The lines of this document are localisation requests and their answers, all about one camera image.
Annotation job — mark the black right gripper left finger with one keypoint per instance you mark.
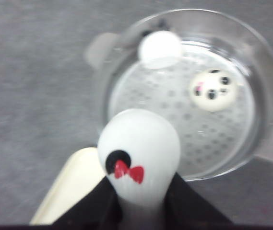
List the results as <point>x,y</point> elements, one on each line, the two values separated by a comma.
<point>99,210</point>

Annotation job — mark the beige plastic tray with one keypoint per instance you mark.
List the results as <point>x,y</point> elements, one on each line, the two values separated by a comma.
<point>80,174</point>

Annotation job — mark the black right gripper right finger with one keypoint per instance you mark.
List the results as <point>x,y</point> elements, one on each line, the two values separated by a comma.
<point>185,209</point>

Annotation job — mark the stainless steel steamer pot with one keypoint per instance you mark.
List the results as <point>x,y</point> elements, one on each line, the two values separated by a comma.
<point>212,143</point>

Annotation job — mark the panda bun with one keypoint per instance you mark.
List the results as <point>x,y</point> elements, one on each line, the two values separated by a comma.
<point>214,90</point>
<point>160,49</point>
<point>139,152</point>

